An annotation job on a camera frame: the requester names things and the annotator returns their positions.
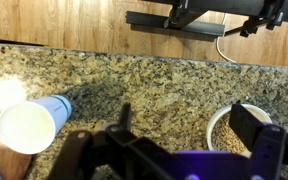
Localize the white bowl of grains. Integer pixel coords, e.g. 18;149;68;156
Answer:
205;103;273;158

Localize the white paper cup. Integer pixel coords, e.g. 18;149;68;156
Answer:
0;95;72;155

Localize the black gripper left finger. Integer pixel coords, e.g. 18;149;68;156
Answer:
47;103;171;180

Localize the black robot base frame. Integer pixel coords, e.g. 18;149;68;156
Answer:
125;0;288;38

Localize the wooden spatula handle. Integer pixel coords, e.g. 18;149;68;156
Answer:
0;143;32;180

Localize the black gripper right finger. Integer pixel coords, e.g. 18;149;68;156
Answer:
229;104;286;180

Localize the white cable on floor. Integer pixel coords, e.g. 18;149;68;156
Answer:
215;13;238;64

